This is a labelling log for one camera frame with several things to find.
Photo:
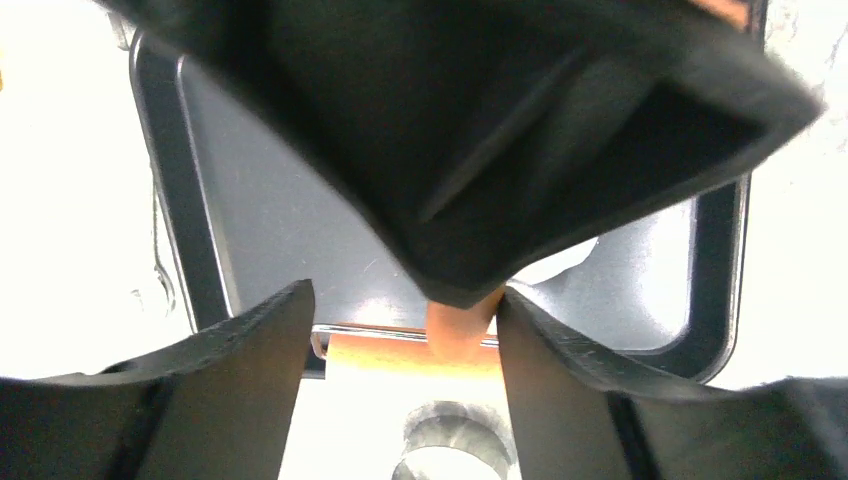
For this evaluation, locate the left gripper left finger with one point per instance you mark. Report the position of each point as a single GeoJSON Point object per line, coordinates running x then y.
{"type": "Point", "coordinates": [216, 405]}

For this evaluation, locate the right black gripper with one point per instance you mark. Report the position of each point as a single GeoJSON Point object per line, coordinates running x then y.
{"type": "Point", "coordinates": [476, 137]}

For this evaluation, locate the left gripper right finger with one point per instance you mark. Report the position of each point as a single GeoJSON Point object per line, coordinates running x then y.
{"type": "Point", "coordinates": [582, 411]}

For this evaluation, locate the wooden double-ended dough roller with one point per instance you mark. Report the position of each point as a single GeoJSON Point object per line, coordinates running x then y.
{"type": "Point", "coordinates": [380, 336]}

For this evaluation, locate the black baking tray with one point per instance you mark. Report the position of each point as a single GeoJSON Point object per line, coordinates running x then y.
{"type": "Point", "coordinates": [246, 217]}

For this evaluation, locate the metal ring cutter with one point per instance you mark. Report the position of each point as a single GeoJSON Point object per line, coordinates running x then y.
{"type": "Point", "coordinates": [456, 440]}

